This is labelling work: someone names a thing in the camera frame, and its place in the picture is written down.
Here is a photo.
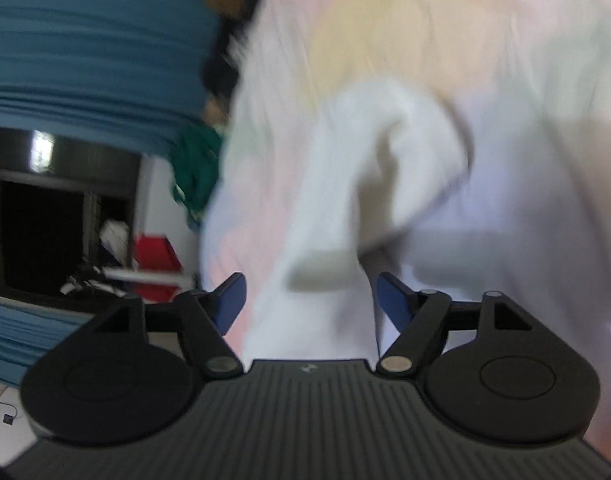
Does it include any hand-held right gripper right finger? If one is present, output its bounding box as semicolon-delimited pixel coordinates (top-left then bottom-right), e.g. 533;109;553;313
375;271;534;379

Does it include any green garment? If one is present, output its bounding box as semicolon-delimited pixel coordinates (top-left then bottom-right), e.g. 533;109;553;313
170;122;224;227

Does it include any pastel patterned bed sheet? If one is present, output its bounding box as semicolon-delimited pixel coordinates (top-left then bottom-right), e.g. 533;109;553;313
200;0;611;467

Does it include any blue curtain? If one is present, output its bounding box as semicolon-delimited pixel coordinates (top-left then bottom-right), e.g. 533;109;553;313
0;0;222;157
0;294;94;387

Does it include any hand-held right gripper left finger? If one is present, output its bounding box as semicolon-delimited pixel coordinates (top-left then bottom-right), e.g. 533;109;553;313
92;272;247;380

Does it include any white ribbed garment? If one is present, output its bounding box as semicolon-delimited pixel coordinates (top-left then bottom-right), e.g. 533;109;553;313
242;79;479;361

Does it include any red box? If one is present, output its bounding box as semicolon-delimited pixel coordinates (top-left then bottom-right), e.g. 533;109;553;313
134;234;182;302

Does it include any dark cloth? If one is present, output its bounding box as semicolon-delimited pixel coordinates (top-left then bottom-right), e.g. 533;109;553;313
199;20;247;103

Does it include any white hanging garment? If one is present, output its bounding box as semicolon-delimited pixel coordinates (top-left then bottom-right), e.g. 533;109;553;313
97;218;132;267

